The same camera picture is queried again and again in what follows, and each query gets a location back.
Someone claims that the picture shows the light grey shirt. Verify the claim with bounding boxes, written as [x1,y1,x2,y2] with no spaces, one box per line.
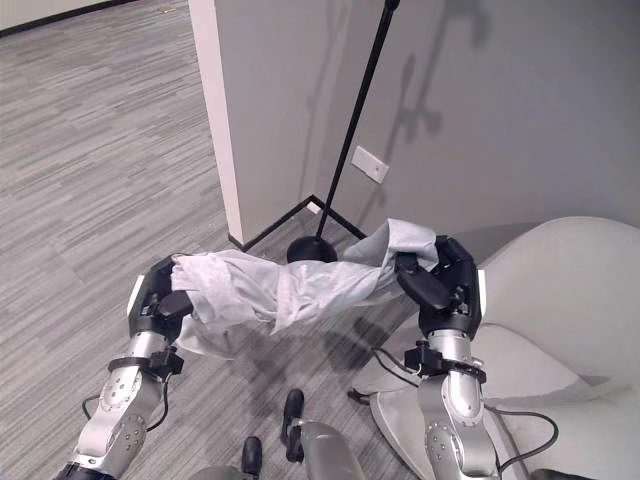
[170,216,441,362]

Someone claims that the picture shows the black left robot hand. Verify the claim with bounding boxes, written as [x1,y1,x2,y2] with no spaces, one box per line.
[127,253,195,334]

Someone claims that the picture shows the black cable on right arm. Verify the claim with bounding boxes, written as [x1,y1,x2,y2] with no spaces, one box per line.
[372,347,560,474]

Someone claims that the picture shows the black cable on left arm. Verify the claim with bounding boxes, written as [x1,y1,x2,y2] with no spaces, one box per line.
[81,372,174,432]

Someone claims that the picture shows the white wall outlet plate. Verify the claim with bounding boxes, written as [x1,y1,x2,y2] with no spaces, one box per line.
[351,145,391,184]

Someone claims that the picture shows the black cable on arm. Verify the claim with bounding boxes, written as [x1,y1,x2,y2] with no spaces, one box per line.
[372,347,560,474]
[81,372,174,432]

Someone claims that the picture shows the light grey sofa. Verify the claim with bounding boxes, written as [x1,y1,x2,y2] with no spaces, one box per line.
[348,215,640,480]

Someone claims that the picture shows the black clothes rack stand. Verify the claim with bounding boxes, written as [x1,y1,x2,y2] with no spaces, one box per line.
[286,0,402,265]

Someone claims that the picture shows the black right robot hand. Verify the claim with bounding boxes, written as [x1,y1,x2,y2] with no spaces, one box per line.
[393,234,487,335]

